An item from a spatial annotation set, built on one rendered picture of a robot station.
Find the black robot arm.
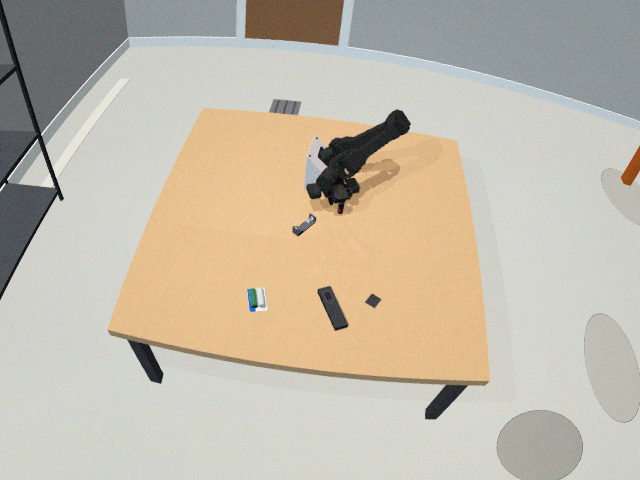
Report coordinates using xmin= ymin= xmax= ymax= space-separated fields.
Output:
xmin=316 ymin=109 xmax=411 ymax=203

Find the black rectangular bar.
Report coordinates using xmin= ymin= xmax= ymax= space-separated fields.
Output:
xmin=317 ymin=286 xmax=348 ymax=331

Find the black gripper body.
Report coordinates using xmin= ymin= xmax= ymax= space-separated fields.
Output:
xmin=306 ymin=178 xmax=360 ymax=199

